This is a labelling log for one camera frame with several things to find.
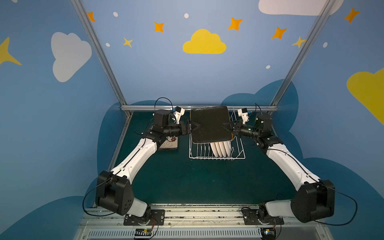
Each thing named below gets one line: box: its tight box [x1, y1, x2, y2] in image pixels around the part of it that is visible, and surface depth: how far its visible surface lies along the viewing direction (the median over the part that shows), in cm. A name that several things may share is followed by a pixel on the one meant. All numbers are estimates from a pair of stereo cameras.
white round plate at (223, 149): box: [219, 141, 228, 158], surface depth 87 cm
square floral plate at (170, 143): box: [158, 135, 178, 150], surface depth 103 cm
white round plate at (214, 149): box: [210, 142, 219, 158], surface depth 86 cm
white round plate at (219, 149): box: [215, 142, 224, 158], surface depth 86 cm
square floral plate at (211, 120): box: [190, 106, 233, 144], surface depth 76 cm
